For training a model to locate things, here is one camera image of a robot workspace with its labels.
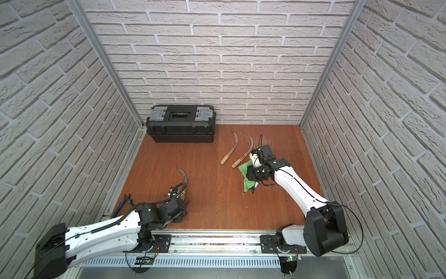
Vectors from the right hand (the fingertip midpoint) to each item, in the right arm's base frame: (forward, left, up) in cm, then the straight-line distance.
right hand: (250, 175), depth 84 cm
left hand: (-12, +34, -8) cm, 37 cm away
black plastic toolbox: (+32, +36, +7) cm, 49 cm away
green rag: (-5, +2, +2) cm, 6 cm away
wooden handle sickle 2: (+21, +9, -8) cm, 24 cm away
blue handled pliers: (-5, +63, -8) cm, 64 cm away
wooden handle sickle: (+18, +1, -9) cm, 20 cm away
